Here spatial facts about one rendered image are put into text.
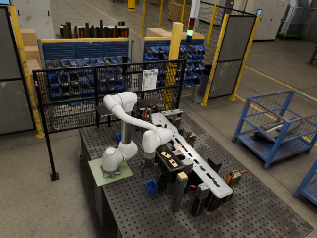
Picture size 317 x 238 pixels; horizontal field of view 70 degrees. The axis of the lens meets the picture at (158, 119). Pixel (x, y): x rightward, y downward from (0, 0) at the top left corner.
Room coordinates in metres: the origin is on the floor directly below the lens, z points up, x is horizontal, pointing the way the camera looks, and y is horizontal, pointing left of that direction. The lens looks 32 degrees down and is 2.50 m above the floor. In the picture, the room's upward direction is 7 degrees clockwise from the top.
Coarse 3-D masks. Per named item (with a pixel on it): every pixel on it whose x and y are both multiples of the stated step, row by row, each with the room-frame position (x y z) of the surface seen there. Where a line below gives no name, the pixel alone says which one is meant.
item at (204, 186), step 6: (198, 186) 1.32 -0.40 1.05; (204, 186) 1.33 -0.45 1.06; (198, 192) 1.30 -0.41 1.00; (204, 192) 1.29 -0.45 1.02; (198, 198) 1.29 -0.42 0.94; (204, 198) 1.31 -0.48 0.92; (192, 204) 1.33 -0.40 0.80; (198, 204) 1.28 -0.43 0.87; (192, 210) 1.31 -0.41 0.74; (198, 210) 1.29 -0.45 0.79
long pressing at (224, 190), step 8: (152, 120) 2.31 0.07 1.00; (168, 120) 2.36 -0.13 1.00; (168, 128) 2.18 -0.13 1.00; (176, 128) 2.21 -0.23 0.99; (176, 136) 2.04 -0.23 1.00; (176, 144) 1.90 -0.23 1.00; (184, 152) 1.80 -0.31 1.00; (192, 152) 1.81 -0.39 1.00; (192, 160) 1.69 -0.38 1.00; (200, 160) 1.71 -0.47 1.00; (192, 168) 1.58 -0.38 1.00; (208, 168) 1.61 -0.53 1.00; (200, 176) 1.49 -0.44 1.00; (216, 176) 1.51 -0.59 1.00; (208, 184) 1.40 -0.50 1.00; (224, 184) 1.43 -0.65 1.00; (216, 192) 1.33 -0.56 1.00; (224, 192) 1.34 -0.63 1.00; (232, 192) 1.35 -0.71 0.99
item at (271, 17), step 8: (248, 0) 12.66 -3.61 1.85; (256, 0) 12.26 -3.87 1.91; (264, 0) 12.54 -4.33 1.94; (272, 0) 12.84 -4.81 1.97; (280, 0) 13.18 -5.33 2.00; (248, 8) 12.54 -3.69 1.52; (256, 8) 12.33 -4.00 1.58; (264, 8) 12.63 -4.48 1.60; (272, 8) 12.95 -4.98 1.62; (280, 8) 13.28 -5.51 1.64; (264, 16) 12.73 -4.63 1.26; (272, 16) 13.05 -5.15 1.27; (280, 16) 13.39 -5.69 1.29; (264, 24) 12.84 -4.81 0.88; (272, 24) 13.17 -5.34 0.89; (256, 32) 12.62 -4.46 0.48; (264, 32) 12.95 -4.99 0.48; (272, 32) 13.30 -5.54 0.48; (256, 40) 12.77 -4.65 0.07; (264, 40) 13.11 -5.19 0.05; (272, 40) 13.47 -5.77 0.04
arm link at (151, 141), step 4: (148, 132) 1.38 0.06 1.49; (152, 132) 1.39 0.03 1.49; (144, 136) 1.36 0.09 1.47; (148, 136) 1.35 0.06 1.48; (152, 136) 1.36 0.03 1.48; (156, 136) 1.40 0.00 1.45; (144, 140) 1.35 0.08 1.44; (148, 140) 1.33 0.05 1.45; (152, 140) 1.34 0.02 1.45; (156, 140) 1.36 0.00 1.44; (160, 140) 1.40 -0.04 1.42; (144, 144) 1.33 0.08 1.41; (148, 144) 1.32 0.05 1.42; (152, 144) 1.33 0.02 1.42; (156, 144) 1.35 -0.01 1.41; (160, 144) 1.39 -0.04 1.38; (144, 148) 1.33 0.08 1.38; (148, 148) 1.32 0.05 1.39; (152, 148) 1.33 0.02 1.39; (148, 152) 1.32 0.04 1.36; (152, 152) 1.33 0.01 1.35
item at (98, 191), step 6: (96, 186) 1.66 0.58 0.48; (96, 192) 1.68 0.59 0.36; (102, 192) 1.51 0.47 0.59; (96, 198) 1.69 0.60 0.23; (102, 198) 1.50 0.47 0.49; (96, 204) 1.71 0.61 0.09; (102, 204) 1.50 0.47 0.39; (102, 210) 1.50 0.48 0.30; (108, 210) 1.54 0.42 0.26; (102, 216) 1.50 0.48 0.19; (108, 216) 1.54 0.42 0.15; (102, 222) 1.50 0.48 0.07; (108, 222) 1.54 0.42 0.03
